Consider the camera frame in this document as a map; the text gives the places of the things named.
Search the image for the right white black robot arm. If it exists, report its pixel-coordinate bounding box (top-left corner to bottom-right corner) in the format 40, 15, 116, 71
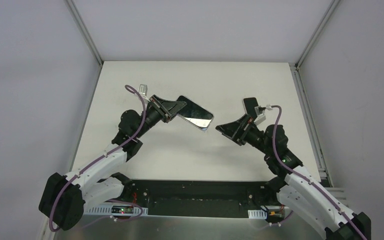
215, 114, 372, 240

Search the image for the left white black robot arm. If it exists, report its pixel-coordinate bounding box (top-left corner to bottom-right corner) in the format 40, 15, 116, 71
38, 95, 187, 232

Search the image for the black phone with pink edge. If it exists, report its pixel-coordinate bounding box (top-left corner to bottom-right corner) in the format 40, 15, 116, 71
242, 97, 260, 120

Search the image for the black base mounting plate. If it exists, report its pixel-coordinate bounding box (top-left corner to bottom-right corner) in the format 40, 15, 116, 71
116, 179, 281, 218

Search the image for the left green circuit board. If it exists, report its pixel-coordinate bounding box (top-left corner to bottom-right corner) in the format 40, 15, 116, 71
111, 205, 135, 216

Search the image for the shiny metal front panel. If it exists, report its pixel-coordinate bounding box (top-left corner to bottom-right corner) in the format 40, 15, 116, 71
54, 214, 321, 240

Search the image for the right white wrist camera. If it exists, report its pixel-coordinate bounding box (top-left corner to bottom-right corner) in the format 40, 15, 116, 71
254, 106, 266, 126

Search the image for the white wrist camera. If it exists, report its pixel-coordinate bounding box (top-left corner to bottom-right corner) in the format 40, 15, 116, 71
137, 84, 148, 98
254, 106, 266, 126

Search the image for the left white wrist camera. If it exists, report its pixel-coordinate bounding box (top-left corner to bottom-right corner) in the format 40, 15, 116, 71
137, 84, 148, 98

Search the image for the right white slotted cable duct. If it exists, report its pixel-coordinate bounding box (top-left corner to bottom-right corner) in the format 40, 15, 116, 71
247, 209, 268, 220

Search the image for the white slotted cable duct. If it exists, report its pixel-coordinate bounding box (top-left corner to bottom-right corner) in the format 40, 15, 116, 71
83, 204, 148, 217
247, 209, 268, 220

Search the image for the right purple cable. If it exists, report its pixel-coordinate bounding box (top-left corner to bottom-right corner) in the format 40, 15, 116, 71
258, 104, 369, 240

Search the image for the purple cable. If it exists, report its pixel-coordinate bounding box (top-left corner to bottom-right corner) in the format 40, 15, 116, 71
258, 104, 369, 240
48, 84, 148, 233

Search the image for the right aluminium frame rail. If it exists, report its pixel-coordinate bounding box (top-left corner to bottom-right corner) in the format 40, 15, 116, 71
289, 0, 348, 206

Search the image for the aluminium frame rail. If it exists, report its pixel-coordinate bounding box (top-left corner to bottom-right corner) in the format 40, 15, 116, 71
289, 0, 348, 206
39, 0, 104, 240

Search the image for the left white slotted cable duct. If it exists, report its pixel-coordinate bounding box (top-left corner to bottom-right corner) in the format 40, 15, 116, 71
83, 204, 148, 217

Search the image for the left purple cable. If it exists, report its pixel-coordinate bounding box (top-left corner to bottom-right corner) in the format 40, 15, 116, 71
48, 84, 148, 233

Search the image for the left aluminium frame rail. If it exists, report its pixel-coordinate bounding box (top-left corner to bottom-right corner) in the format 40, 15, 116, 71
39, 0, 104, 240

